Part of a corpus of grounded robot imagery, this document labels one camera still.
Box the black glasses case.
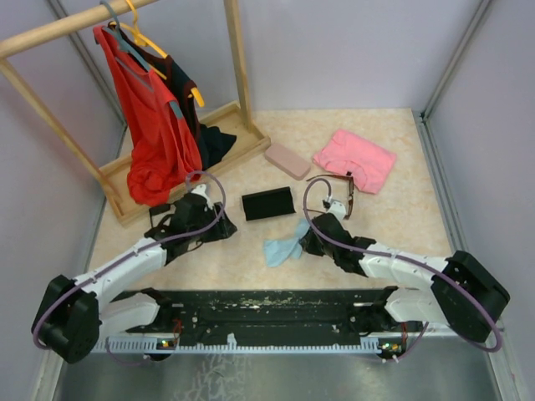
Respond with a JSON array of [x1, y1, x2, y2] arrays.
[[242, 186, 296, 221]]

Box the light blue cleaning cloth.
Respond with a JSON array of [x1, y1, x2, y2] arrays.
[[262, 219, 309, 267]]

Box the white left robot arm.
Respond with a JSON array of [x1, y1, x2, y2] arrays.
[[31, 192, 237, 363]]

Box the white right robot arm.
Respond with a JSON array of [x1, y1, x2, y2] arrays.
[[300, 213, 511, 353]]

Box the tortoiseshell brown sunglasses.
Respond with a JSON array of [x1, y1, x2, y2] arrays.
[[306, 172, 355, 221]]

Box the red tank top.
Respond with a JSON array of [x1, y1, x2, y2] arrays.
[[93, 25, 202, 206]]

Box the pink glasses case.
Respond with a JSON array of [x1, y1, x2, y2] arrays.
[[264, 143, 311, 180]]

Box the dark navy garment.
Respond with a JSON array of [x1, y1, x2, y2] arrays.
[[137, 45, 238, 172]]

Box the pink folded t-shirt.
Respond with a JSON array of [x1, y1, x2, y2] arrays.
[[313, 129, 397, 195]]

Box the yellow clothes hanger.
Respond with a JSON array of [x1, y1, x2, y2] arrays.
[[115, 0, 205, 108]]

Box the grey clothes hanger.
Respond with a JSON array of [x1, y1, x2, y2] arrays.
[[99, 1, 183, 119]]

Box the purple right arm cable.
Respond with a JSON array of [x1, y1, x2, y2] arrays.
[[302, 177, 505, 363]]

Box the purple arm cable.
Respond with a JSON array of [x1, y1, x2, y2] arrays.
[[302, 177, 505, 363], [32, 170, 227, 368]]

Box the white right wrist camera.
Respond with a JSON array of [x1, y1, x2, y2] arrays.
[[323, 200, 347, 221]]

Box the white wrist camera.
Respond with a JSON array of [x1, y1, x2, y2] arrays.
[[323, 200, 347, 221], [191, 184, 209, 200]]

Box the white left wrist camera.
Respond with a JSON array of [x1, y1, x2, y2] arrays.
[[191, 184, 209, 200]]

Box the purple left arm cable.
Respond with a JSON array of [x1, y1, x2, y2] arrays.
[[32, 170, 227, 368]]

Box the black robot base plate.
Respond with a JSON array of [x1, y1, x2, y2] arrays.
[[126, 289, 423, 359]]

